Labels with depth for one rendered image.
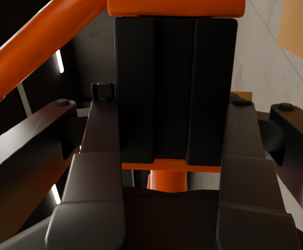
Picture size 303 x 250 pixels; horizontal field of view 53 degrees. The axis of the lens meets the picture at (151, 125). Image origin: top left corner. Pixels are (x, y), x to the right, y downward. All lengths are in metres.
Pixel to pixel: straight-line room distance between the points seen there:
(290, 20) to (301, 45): 0.05
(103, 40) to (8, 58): 8.75
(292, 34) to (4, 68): 0.29
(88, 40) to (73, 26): 8.86
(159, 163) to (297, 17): 0.25
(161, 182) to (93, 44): 8.89
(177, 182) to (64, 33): 0.10
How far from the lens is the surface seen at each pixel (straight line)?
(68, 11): 0.18
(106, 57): 9.13
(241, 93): 1.78
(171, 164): 0.16
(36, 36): 0.18
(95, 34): 8.91
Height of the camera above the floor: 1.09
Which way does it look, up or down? 3 degrees up
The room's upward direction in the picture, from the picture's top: 89 degrees counter-clockwise
